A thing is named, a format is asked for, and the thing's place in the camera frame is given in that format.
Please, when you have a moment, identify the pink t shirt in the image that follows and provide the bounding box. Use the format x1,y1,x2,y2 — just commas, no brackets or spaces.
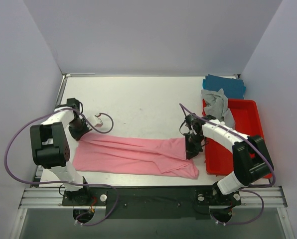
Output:
73,133,199,179

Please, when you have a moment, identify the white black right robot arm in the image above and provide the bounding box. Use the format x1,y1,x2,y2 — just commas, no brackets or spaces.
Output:
182,114,274,204

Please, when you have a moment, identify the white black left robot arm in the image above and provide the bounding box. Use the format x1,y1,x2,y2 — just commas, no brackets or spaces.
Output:
30,98,92,205

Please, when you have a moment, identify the grey t shirt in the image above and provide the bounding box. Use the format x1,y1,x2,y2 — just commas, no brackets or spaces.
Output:
201,89,236,129

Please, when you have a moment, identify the red plastic bin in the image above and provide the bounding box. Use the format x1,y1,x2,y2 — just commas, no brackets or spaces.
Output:
202,99,273,179

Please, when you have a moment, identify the folded blue t shirt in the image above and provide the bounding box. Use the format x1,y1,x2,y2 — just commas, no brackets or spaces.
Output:
202,74,246,99

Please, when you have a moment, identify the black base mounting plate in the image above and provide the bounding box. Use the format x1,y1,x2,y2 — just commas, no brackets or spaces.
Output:
62,186,241,220

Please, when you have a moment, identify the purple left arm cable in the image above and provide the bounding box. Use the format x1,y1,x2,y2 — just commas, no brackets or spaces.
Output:
4,107,120,227

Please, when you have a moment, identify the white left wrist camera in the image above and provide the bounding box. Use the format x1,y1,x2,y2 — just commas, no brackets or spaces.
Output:
87,113,103,128

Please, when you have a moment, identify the aluminium frame rail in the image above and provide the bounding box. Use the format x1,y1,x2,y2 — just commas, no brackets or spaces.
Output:
18,73,288,209

